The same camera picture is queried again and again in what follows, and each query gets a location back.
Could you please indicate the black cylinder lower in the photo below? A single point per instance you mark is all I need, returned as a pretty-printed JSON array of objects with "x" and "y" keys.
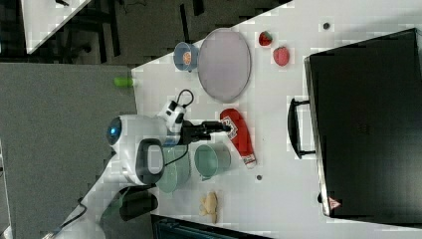
[{"x": 137, "y": 201}]

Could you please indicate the green metal cup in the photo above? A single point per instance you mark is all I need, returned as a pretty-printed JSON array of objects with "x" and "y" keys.
[{"x": 212, "y": 159}]

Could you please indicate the yellow ginger root toy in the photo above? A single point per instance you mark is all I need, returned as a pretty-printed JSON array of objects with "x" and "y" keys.
[{"x": 209, "y": 204}]

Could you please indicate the black toaster oven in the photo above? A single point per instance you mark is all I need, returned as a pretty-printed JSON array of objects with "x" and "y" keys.
[{"x": 366, "y": 111}]

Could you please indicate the green marker cap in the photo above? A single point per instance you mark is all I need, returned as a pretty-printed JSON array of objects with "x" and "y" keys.
[{"x": 123, "y": 82}]

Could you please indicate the grey round plate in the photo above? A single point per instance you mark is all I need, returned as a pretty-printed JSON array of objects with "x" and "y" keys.
[{"x": 224, "y": 65}]

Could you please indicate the orange slice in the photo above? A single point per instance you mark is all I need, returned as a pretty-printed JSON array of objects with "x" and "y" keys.
[{"x": 186, "y": 58}]

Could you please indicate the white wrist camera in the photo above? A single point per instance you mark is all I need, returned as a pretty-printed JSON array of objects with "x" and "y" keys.
[{"x": 173, "y": 114}]

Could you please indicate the dark red strawberry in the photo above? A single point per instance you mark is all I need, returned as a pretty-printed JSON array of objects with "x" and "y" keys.
[{"x": 265, "y": 39}]

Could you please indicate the red ketchup bottle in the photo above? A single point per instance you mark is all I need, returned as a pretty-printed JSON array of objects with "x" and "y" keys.
[{"x": 239, "y": 136}]

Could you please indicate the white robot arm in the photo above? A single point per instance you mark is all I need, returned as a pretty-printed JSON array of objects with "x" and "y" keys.
[{"x": 137, "y": 142}]

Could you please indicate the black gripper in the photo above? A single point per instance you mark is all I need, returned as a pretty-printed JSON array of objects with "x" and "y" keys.
[{"x": 195, "y": 132}]

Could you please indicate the blue bowl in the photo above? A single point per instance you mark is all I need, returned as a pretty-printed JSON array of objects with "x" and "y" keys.
[{"x": 179, "y": 50}]

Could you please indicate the green oval strainer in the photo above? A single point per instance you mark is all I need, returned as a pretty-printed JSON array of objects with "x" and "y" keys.
[{"x": 177, "y": 169}]

